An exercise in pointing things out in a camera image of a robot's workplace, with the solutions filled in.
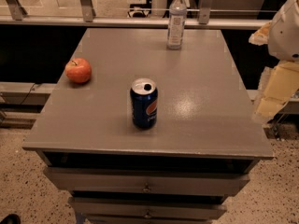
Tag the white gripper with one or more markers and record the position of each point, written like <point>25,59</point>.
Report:
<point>285,36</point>

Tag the grey drawer cabinet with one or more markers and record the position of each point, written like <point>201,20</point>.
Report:
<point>157,136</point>

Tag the grey drawer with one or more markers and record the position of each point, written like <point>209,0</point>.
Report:
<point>146,209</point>
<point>151,182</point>

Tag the red apple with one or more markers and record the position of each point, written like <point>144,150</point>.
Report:
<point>78,70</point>

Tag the lower grey drawer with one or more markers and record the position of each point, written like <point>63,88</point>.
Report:
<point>146,209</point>

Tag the upper grey drawer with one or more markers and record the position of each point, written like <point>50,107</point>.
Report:
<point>151,182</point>

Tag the metal railing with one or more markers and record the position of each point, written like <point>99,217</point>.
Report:
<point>202,14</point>

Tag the clear plastic water bottle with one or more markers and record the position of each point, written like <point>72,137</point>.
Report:
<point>177,17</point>

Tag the blue pepsi can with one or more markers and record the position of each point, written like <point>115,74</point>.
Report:
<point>144,100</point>

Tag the black shoe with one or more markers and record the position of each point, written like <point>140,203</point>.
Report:
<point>11,219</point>

